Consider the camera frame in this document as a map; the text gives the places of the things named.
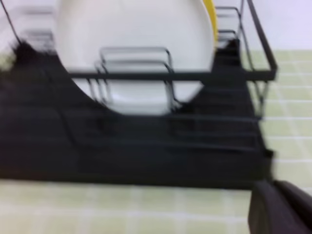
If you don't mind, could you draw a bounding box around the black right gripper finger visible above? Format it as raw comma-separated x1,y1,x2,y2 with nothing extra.
248,180,312,234

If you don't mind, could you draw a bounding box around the yellow plate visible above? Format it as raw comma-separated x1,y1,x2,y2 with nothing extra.
203,0,218,47

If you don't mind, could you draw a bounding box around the white plate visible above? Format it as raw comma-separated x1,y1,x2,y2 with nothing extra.
54,0,216,116

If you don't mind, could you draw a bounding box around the black wire dish rack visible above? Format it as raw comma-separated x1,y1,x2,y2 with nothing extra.
0,0,277,189

